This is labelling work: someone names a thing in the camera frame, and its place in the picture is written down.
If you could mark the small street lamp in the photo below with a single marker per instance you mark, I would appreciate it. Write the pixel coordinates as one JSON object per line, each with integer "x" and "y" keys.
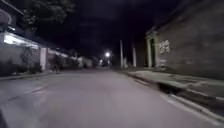
{"x": 107, "y": 54}

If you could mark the pale pole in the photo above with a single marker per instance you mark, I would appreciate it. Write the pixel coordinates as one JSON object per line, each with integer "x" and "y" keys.
{"x": 121, "y": 55}
{"x": 134, "y": 56}

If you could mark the grey asphalt road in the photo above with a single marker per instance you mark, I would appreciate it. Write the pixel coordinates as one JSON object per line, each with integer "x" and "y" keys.
{"x": 100, "y": 103}

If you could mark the pale concrete sidewalk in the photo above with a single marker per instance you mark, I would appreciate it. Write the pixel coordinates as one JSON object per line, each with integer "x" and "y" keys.
{"x": 166, "y": 79}

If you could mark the grey pavement strip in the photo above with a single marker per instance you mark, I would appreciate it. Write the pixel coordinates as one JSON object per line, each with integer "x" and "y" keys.
{"x": 20, "y": 76}

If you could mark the grey wall with white lettering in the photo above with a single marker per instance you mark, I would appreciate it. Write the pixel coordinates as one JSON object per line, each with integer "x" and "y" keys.
{"x": 190, "y": 46}

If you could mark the white boundary wall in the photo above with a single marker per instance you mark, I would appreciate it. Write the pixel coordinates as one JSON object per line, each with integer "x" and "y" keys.
{"x": 20, "y": 50}

